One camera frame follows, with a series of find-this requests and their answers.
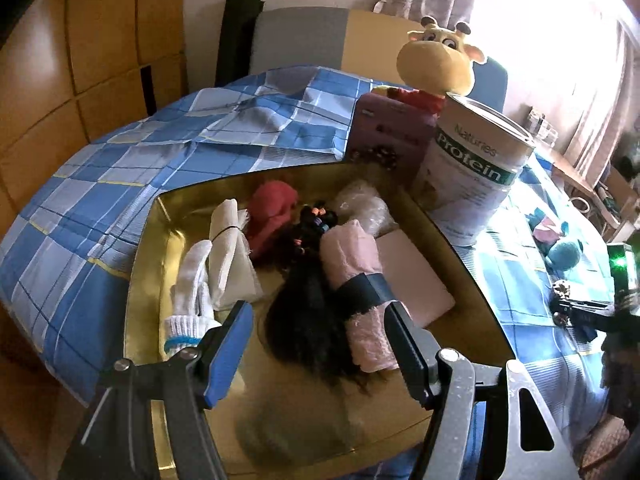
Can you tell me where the gold metal tray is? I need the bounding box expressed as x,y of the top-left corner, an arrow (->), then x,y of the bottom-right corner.
122,157 -> 516,480

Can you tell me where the white powder can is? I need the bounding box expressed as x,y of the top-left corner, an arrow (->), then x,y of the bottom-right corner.
415,92 -> 537,247

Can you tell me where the teal plush toy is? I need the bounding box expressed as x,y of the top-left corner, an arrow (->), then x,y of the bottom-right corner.
542,237 -> 583,271

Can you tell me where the wooden wardrobe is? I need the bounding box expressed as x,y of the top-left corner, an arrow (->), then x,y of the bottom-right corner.
0,0 -> 188,201

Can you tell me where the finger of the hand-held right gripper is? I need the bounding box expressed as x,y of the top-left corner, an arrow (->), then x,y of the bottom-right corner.
550,297 -> 616,333

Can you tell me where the bright window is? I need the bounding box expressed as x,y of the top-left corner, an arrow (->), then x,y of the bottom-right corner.
465,0 -> 631,111

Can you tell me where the white tied cloth bundle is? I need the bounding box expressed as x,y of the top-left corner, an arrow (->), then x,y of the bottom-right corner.
207,199 -> 266,311

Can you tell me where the blue checkered bed sheet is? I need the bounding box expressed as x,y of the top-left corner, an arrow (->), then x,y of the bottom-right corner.
0,65 -> 631,456

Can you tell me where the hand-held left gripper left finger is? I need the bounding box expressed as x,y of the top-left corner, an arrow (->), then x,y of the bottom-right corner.
57,300 -> 256,480

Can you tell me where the black braided beaded hair wig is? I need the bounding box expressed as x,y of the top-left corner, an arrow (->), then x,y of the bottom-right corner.
262,200 -> 373,396

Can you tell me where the black rolled mat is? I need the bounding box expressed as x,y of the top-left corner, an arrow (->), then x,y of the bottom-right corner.
215,0 -> 265,86

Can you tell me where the clear plastic bag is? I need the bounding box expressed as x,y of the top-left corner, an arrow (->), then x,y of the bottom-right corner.
334,180 -> 398,236

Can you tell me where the pink plush toy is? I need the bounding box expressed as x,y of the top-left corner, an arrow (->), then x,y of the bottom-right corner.
530,207 -> 571,243

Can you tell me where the wooden side table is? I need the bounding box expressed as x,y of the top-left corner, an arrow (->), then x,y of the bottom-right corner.
530,135 -> 640,241

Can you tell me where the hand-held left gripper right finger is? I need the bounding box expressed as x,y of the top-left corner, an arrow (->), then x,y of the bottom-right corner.
382,300 -> 583,480

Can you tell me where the red knitted cloth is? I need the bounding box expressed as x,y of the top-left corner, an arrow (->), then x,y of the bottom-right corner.
247,182 -> 301,261

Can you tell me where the yellow giraffe plush toy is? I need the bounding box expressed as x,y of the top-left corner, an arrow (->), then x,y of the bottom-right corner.
372,16 -> 488,116

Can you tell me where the grey and yellow headboard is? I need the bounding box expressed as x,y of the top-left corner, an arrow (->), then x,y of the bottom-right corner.
247,7 -> 511,111

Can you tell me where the white work glove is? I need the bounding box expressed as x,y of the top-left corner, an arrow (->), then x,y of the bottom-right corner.
160,239 -> 223,361

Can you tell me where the pink lace cloth roll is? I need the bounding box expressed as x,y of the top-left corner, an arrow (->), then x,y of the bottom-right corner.
319,219 -> 401,373

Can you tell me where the pink box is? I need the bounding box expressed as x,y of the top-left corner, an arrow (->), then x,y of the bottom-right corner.
345,92 -> 441,186

